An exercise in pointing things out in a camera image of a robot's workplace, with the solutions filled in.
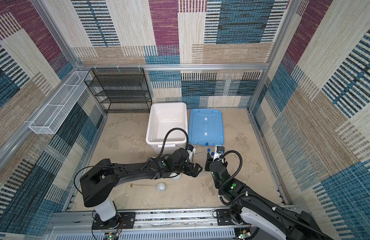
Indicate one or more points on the aluminium mounting rail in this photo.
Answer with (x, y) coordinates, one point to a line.
(163, 224)

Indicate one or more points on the white plastic storage bin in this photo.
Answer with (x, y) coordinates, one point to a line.
(164, 117)

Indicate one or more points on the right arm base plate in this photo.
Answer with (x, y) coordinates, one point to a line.
(224, 217)

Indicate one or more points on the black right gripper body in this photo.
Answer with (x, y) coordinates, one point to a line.
(225, 164)

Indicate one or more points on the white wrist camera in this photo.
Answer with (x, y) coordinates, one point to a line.
(219, 150)
(191, 151)

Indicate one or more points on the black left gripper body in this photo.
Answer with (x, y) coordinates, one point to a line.
(187, 169)

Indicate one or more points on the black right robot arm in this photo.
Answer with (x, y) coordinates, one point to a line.
(248, 207)

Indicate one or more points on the black wire mesh shelf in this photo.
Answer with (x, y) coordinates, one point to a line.
(120, 90)

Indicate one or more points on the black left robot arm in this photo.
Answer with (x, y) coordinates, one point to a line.
(98, 182)

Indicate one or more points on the large white porcelain dish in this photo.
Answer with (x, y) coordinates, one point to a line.
(175, 177)

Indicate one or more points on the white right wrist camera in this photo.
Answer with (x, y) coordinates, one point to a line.
(219, 150)

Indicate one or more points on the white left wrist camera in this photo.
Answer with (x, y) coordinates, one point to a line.
(191, 151)

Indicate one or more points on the small white porcelain dish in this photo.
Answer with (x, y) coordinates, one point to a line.
(161, 187)

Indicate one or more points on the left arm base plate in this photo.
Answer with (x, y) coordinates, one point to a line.
(122, 220)

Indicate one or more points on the blue plastic bin lid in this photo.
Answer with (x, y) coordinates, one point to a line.
(206, 127)

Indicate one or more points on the white wire mesh basket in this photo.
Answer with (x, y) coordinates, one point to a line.
(55, 112)

